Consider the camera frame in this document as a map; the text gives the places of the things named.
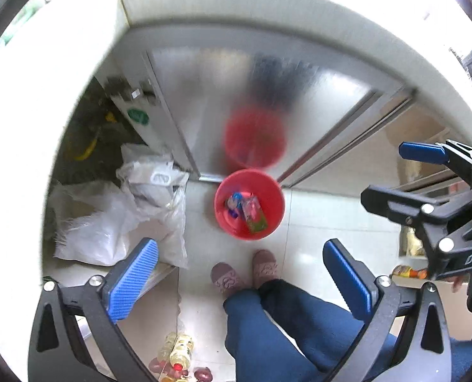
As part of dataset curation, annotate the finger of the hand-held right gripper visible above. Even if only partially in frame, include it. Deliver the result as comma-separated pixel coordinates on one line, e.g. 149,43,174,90
360,185,472,227
399,140,472,184

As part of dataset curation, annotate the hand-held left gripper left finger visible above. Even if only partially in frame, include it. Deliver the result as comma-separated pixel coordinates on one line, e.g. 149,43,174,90
28,238,159,382

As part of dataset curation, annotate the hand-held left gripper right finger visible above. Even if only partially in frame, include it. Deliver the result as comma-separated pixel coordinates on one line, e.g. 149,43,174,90
323,239,451,382

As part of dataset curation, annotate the clear bottle with green label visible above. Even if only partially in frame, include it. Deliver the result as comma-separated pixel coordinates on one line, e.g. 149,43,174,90
240,193,267,235

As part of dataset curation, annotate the red plastic bucket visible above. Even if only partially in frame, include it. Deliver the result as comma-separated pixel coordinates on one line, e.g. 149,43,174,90
214,169,286,241

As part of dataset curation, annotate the blue and pink wrapper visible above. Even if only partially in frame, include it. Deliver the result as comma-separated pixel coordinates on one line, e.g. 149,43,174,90
225,192,246,217

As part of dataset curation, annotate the yellow packet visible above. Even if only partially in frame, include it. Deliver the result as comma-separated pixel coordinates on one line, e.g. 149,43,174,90
399,225,425,257

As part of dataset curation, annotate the person's right leg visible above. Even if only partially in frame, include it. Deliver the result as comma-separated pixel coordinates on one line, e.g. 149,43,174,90
260,279,404,382

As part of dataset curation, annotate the person's leg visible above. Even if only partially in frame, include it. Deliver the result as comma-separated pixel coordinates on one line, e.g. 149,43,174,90
223,286,328,382
260,279,404,382

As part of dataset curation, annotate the stainless steel cabinet door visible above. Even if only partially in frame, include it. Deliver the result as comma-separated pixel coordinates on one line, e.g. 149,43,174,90
146,46,384,184
278,89,415,188

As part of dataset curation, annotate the orange snack packet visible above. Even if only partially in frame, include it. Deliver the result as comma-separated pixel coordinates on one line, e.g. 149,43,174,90
391,265,429,281

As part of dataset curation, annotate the white woven sack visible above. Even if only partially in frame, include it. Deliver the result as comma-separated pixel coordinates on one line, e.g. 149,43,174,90
47,181,141,267

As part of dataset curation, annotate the person's right slipper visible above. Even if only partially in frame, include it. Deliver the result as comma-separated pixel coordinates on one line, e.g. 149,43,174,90
252,249,282,289

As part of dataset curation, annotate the person's slipper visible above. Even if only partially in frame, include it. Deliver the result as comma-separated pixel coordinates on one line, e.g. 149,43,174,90
211,262,248,296
252,249,282,289

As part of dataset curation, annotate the yellow oil bottle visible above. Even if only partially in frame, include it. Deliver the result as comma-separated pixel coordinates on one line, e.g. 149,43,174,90
156,332,194,378

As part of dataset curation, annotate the white plastic sack with label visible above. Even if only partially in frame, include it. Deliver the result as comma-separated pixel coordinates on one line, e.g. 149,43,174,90
116,143,189,269

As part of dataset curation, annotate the person's left slipper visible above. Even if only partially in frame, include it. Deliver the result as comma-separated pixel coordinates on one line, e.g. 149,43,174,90
211,262,248,296

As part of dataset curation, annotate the person's left leg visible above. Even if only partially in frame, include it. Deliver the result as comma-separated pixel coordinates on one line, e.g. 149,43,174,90
223,286,328,382

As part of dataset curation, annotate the green round sticker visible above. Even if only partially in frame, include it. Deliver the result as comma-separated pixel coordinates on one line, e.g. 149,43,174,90
128,108,149,127

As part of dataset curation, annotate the yellow gas hose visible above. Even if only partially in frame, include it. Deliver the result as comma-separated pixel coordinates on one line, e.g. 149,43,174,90
73,111,115,162

